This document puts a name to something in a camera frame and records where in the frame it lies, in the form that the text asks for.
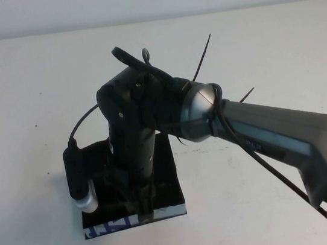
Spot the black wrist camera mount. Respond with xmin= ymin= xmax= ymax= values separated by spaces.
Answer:
xmin=77 ymin=140 xmax=120 ymax=183

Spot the black glasses case printed side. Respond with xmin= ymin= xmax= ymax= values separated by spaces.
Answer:
xmin=69 ymin=129 xmax=189 ymax=240

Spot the black white-tipped wrist camera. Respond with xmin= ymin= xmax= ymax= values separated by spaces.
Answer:
xmin=61 ymin=136 xmax=100 ymax=216

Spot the long black zip tie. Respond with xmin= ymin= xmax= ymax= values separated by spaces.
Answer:
xmin=186 ymin=32 xmax=218 ymax=83

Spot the short black zip tie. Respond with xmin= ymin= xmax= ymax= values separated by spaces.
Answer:
xmin=174 ymin=119 xmax=190 ymax=149
xmin=236 ymin=86 xmax=257 ymax=104

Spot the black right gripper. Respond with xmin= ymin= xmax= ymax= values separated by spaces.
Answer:
xmin=108 ymin=161 xmax=166 ymax=227

